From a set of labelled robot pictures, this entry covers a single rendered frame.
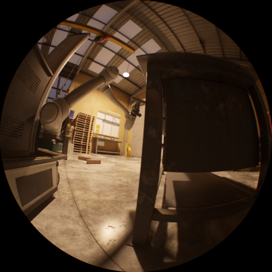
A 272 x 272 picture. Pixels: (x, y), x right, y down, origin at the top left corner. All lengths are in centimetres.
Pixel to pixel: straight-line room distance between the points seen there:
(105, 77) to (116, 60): 656
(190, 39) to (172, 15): 187
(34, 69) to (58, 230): 78
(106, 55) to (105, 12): 319
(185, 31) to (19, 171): 720
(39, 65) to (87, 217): 89
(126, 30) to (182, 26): 317
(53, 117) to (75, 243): 61
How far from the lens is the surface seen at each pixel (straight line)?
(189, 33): 699
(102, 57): 736
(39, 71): 66
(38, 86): 65
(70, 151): 456
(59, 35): 782
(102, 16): 678
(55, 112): 56
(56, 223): 63
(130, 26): 666
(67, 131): 509
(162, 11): 654
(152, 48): 714
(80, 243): 53
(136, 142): 718
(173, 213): 38
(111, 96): 102
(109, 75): 85
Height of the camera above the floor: 44
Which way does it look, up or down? 9 degrees up
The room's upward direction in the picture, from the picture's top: 5 degrees clockwise
